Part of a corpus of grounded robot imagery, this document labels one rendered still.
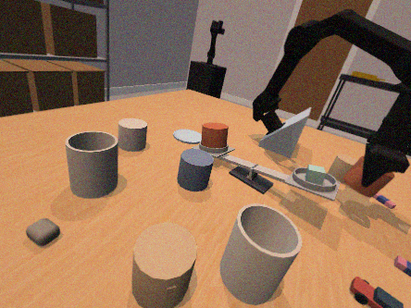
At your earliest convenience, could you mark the pink eraser with blue sleeve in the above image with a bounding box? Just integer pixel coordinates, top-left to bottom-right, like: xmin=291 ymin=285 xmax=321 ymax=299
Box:
xmin=372 ymin=192 xmax=397 ymax=209
xmin=393 ymin=255 xmax=411 ymax=277

